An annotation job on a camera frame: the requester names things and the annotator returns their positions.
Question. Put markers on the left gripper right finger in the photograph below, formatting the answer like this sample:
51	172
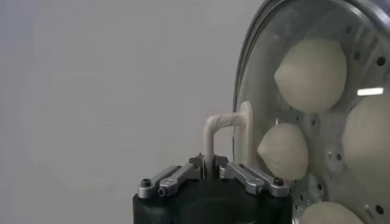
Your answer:
250	179

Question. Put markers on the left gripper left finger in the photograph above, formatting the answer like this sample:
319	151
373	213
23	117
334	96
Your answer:
173	181

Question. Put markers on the white steamed baozi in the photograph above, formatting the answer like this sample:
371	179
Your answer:
310	74
368	143
329	214
283	152

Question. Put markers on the stainless steel steamer basket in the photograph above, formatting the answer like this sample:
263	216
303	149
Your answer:
370	73

